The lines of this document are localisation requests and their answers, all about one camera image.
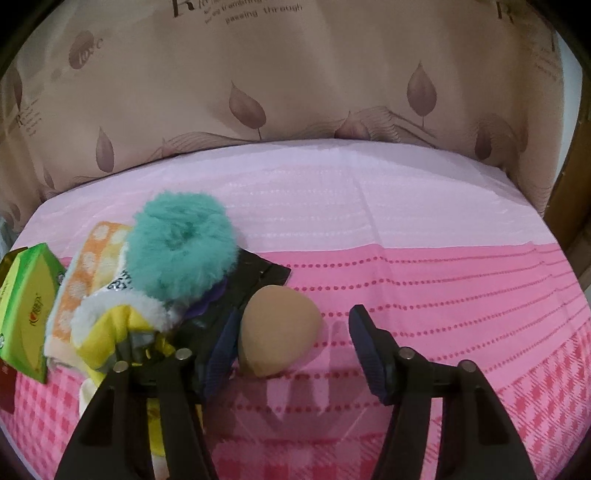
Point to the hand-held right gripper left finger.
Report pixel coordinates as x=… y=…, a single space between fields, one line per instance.
x=220 y=348

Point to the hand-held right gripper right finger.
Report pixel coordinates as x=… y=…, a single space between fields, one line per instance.
x=369 y=350

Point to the beige makeup sponge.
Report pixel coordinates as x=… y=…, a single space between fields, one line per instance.
x=277 y=327

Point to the black purple packet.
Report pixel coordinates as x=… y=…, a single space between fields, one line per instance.
x=261 y=274

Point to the pink checked blanket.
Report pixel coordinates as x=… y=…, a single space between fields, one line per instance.
x=438 y=300

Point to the teal fluffy scrunchie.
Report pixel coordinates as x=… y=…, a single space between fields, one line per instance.
x=180 y=249

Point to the yellow sock with white fluff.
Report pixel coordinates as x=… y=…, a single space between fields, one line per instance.
x=108 y=332

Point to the white printed packet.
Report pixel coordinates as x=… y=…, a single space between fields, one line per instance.
x=119 y=282

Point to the orange white checked towel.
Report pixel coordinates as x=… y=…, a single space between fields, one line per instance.
x=78 y=277

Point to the green tissue pack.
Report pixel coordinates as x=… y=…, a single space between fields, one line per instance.
x=27 y=314

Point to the dark red box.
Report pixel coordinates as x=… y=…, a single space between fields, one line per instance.
x=6 y=390

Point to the brown wooden door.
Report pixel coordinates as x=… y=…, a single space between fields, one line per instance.
x=570 y=221

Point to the beige leaf printed curtain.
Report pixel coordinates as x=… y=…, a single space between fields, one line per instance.
x=295 y=78

